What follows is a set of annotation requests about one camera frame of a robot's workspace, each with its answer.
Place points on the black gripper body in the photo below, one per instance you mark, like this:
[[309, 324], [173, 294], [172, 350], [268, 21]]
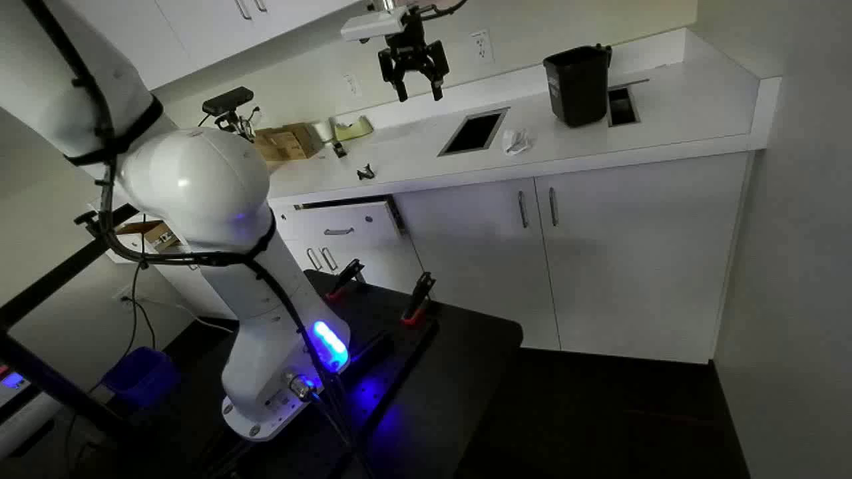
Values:
[[413, 50]]

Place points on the white paper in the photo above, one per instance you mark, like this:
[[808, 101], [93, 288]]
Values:
[[514, 141]]

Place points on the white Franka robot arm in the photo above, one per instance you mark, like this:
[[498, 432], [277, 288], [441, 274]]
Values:
[[194, 177]]

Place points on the black waste bin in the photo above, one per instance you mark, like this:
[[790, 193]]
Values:
[[577, 85]]

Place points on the blue plastic bin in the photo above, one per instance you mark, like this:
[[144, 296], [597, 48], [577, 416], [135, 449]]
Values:
[[141, 375]]

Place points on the yellowish flat packet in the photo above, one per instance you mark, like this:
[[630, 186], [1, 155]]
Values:
[[361, 129]]

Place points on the dark slim bottle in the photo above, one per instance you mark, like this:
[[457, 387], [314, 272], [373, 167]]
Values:
[[338, 139]]

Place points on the small black clip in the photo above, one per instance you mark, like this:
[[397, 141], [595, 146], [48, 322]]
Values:
[[366, 170]]

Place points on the brown cardboard box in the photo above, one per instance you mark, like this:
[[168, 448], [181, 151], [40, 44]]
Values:
[[288, 143]]

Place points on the white cabinet drawer front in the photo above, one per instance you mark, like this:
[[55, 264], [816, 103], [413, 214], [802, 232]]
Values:
[[354, 243]]

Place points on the narrow white cabinet door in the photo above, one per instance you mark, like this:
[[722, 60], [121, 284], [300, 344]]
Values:
[[482, 260]]

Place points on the black red table clamp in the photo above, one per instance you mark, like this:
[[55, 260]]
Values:
[[419, 296], [344, 280]]

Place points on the wide white cabinet door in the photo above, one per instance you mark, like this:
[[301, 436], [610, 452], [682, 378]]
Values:
[[643, 256]]

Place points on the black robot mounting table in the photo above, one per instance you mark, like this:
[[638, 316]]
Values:
[[442, 388]]

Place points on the white wall outlet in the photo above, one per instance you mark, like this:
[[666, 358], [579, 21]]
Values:
[[481, 45]]

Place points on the black camera on stand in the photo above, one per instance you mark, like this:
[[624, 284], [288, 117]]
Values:
[[228, 101]]

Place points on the black metal frame stand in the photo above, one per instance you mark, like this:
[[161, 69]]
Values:
[[43, 283]]

